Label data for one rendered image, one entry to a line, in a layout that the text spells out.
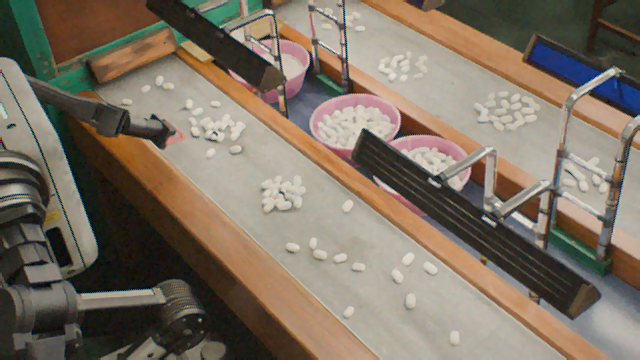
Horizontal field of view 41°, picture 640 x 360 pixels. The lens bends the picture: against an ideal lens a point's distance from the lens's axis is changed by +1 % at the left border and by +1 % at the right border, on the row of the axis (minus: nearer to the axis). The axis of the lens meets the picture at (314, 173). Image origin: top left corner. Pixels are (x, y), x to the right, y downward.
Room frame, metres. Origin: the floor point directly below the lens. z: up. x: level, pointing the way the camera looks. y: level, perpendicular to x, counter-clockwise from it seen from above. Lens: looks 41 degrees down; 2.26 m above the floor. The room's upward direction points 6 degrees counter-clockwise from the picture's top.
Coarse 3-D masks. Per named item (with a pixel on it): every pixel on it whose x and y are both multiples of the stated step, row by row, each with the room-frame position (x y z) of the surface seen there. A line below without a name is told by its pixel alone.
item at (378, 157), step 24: (360, 144) 1.46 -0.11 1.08; (384, 144) 1.42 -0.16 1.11; (384, 168) 1.38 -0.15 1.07; (408, 168) 1.34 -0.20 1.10; (408, 192) 1.31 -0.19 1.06; (432, 192) 1.27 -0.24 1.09; (456, 192) 1.24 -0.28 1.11; (432, 216) 1.24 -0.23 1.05; (456, 216) 1.20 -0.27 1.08; (480, 216) 1.17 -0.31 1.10; (480, 240) 1.14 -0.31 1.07; (504, 240) 1.11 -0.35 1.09; (528, 240) 1.09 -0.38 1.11; (504, 264) 1.08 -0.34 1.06; (528, 264) 1.05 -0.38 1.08; (552, 264) 1.03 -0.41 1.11; (528, 288) 1.03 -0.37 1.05; (552, 288) 1.00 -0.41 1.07; (576, 288) 0.98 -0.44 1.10; (576, 312) 0.95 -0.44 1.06
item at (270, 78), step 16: (144, 0) 2.27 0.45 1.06; (160, 0) 2.21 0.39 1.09; (176, 0) 2.16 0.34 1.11; (160, 16) 2.18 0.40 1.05; (176, 16) 2.13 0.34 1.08; (192, 32) 2.05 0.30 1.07; (208, 32) 2.00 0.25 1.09; (224, 32) 1.96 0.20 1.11; (208, 48) 1.97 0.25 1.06; (224, 48) 1.92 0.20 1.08; (240, 48) 1.88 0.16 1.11; (224, 64) 1.90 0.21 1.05; (240, 64) 1.85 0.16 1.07; (256, 64) 1.81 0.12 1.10; (272, 64) 1.78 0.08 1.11; (256, 80) 1.78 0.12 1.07; (272, 80) 1.77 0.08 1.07
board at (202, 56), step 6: (252, 12) 2.64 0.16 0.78; (240, 18) 2.61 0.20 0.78; (264, 18) 2.59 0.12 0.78; (252, 24) 2.56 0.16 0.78; (258, 24) 2.56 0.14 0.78; (264, 24) 2.55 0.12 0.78; (282, 24) 2.54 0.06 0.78; (252, 30) 2.52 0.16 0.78; (258, 30) 2.52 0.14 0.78; (264, 30) 2.51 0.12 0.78; (258, 36) 2.48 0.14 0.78; (186, 42) 2.49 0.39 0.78; (186, 48) 2.45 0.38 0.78; (192, 48) 2.45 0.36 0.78; (198, 48) 2.44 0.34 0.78; (192, 54) 2.41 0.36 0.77; (198, 54) 2.40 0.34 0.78; (204, 54) 2.40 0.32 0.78; (198, 60) 2.38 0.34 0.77; (204, 60) 2.36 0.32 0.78; (210, 60) 2.37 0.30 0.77
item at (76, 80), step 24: (288, 0) 2.77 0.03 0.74; (216, 24) 2.58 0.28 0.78; (0, 48) 2.51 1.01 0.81; (24, 72) 2.34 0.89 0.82; (72, 72) 2.28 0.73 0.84; (72, 144) 2.24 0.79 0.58; (72, 168) 2.25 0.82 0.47; (96, 192) 2.28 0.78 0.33; (96, 216) 2.27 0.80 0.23; (96, 240) 2.25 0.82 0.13
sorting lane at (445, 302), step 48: (144, 96) 2.25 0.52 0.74; (192, 96) 2.22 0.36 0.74; (192, 144) 1.97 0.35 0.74; (240, 144) 1.95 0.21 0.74; (288, 144) 1.92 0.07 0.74; (240, 192) 1.73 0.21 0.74; (336, 192) 1.69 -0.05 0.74; (288, 240) 1.53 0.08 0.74; (336, 240) 1.51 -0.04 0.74; (384, 240) 1.49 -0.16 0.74; (336, 288) 1.35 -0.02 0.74; (384, 288) 1.33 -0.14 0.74; (432, 288) 1.32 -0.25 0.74; (384, 336) 1.19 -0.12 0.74; (432, 336) 1.18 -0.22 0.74; (480, 336) 1.16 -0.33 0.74; (528, 336) 1.15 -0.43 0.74
